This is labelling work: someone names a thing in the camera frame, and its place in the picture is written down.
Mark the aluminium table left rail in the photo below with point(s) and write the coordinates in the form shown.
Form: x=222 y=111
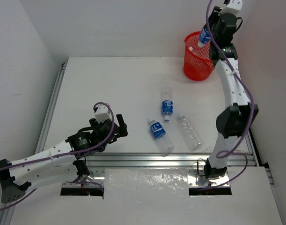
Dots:
x=8 y=213

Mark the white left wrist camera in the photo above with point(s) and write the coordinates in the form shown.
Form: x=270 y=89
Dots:
x=102 y=113

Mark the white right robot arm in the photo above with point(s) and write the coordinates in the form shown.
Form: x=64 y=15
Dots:
x=216 y=166

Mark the blue label bottle Chinese text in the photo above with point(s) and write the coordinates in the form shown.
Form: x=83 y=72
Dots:
x=160 y=136

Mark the red mesh plastic bin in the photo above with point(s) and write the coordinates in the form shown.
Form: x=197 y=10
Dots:
x=197 y=66

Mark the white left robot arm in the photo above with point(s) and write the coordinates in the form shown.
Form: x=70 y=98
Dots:
x=60 y=163

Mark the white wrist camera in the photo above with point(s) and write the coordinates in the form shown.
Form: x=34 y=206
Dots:
x=233 y=7
x=102 y=113

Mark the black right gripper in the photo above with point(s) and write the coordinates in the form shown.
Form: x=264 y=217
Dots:
x=213 y=16

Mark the clear unlabelled bottle white cap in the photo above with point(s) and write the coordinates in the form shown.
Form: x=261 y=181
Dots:
x=188 y=132

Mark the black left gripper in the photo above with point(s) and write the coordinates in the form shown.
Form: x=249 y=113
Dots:
x=117 y=131

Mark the aluminium table rail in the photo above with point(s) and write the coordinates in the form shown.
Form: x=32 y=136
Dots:
x=8 y=213
x=144 y=160
x=239 y=103

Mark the aluminium table right rail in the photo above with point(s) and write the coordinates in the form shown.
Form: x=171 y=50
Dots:
x=239 y=103

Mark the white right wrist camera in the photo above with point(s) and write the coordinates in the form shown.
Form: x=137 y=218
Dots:
x=233 y=7

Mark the aluminium table front rail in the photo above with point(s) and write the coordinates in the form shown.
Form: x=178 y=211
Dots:
x=144 y=160

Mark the blue label bottle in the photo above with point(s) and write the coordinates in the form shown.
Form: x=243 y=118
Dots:
x=166 y=103
x=204 y=37

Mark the translucent plastic sheet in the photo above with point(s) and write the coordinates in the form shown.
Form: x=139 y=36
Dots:
x=146 y=182

